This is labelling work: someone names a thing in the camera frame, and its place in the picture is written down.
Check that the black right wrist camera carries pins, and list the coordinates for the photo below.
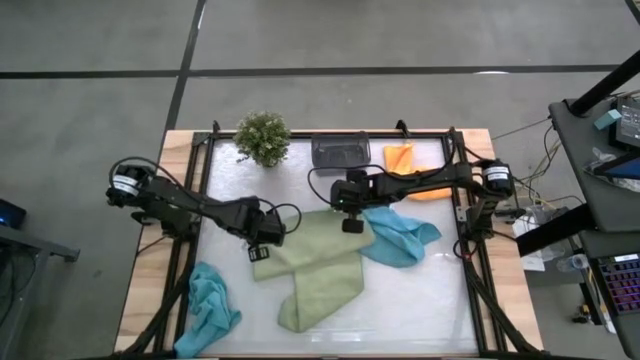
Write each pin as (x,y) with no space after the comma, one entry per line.
(356,176)

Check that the small potted green plant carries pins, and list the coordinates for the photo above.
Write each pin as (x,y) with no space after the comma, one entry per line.
(262,139)

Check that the black table frame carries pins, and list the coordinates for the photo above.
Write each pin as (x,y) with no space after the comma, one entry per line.
(300,134)

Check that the grey plastic bin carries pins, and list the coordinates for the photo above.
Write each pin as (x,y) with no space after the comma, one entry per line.
(340,150)

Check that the orange microfiber towel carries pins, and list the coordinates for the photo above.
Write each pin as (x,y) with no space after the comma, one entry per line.
(400,157)

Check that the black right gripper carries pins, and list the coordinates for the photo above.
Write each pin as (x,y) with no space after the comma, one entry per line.
(350,195)

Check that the black stand pole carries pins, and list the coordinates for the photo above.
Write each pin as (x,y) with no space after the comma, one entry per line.
(605,85)

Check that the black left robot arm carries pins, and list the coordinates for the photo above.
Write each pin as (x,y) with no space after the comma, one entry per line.
(175,200)

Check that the small teal box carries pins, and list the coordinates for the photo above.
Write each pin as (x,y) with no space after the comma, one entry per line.
(607,119)

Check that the backlit keyboard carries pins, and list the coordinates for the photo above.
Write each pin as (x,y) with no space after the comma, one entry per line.
(622,285)

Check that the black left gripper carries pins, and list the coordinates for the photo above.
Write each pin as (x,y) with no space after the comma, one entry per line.
(260,225)

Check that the blue tablet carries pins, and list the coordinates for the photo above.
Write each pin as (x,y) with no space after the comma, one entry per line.
(622,169)

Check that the dark grey side desk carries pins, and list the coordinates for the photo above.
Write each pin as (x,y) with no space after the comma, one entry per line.
(580,165)

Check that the blue microfiber towel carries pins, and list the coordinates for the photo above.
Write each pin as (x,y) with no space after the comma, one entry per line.
(210,310)
(400,240)

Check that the grey side cart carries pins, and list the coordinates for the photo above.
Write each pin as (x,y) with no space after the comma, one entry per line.
(30,240)

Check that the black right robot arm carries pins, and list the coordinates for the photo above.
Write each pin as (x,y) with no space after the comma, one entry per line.
(430,180)

